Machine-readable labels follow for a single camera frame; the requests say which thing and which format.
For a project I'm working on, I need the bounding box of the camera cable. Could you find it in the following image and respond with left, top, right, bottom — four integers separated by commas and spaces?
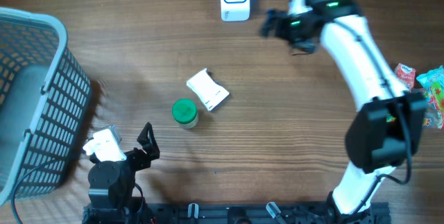
255, 0, 413, 214
10, 156, 91, 224

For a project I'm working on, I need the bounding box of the white tissue pack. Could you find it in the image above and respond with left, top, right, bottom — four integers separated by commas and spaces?
186, 68, 230, 112

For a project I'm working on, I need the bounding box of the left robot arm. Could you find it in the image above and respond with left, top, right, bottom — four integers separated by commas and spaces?
83, 123, 160, 224

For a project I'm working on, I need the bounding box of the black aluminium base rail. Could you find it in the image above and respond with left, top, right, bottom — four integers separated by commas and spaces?
82, 202, 391, 224

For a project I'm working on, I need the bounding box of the right camera cable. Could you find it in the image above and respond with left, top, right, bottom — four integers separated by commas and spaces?
255, 0, 413, 214

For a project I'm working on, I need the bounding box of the grey plastic mesh basket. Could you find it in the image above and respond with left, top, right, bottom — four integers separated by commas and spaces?
1, 8, 92, 203

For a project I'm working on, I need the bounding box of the red small snack pack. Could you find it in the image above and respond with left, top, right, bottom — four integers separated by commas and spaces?
395, 63, 416, 90

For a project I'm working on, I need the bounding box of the green lid plastic jar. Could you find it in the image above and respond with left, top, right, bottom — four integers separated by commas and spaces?
171, 98, 198, 129

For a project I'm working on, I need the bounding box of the teal snack packet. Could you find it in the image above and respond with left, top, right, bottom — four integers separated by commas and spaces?
416, 65, 443, 89

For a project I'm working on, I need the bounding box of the left camera cable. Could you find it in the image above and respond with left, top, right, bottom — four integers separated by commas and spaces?
10, 156, 91, 224

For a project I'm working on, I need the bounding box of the haribo gummy bag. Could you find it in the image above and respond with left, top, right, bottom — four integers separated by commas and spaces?
422, 82, 443, 130

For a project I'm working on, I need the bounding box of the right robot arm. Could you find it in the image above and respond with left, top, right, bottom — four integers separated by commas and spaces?
260, 0, 427, 223

